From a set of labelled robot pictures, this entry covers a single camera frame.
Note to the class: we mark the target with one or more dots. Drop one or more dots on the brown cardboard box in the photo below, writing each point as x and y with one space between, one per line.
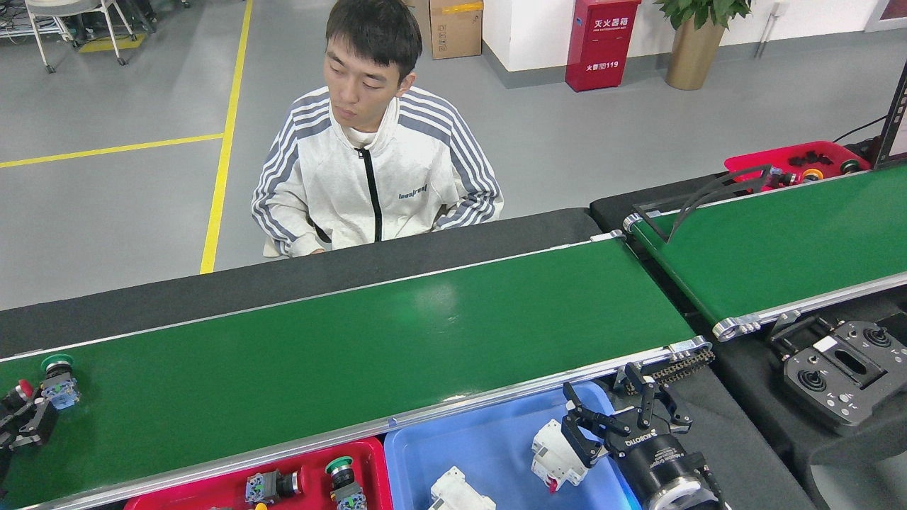
457 28
419 21

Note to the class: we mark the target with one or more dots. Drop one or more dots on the red fire extinguisher cabinet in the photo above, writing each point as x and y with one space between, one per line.
602 46

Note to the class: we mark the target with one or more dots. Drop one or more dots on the red plastic tray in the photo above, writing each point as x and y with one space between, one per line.
313 489

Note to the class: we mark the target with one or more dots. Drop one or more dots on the black remote controller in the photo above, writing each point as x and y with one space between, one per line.
843 375

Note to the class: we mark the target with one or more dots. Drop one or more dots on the blue plastic tray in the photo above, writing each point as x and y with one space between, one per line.
460 439

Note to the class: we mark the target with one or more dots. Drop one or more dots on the grey push button switch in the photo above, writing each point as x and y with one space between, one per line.
783 177

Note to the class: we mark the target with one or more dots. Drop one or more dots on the long green conveyor belt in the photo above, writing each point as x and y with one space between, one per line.
354 340

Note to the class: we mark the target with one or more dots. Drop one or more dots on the short green conveyor belt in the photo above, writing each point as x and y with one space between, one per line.
779 248

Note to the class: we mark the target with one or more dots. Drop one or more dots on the black frame post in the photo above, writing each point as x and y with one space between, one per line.
893 113

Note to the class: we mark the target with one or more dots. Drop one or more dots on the person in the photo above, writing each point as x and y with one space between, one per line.
326 191

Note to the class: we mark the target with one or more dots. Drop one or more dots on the green potted plant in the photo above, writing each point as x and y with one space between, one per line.
701 8

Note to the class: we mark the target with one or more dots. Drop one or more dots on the white metal rack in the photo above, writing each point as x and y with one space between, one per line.
71 7

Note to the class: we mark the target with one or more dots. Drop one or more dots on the black curved belt guide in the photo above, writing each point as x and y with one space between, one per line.
652 227

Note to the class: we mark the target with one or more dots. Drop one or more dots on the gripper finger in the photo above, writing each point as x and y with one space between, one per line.
42 425
13 407

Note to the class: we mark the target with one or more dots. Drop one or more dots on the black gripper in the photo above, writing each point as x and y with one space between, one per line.
655 460

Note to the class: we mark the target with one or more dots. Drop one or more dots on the white circuit breaker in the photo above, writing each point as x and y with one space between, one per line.
553 453
457 492

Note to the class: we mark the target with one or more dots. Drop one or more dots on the red push button switch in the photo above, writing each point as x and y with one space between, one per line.
25 389
258 487

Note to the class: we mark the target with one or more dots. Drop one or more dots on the white wall conduit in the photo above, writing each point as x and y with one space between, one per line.
769 28

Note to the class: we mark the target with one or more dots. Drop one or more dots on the golden plant pot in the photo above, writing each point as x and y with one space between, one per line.
694 60

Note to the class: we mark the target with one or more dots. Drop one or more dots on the dark round push button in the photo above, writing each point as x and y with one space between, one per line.
849 167

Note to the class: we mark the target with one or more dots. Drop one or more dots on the red plastic bin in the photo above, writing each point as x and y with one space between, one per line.
751 159

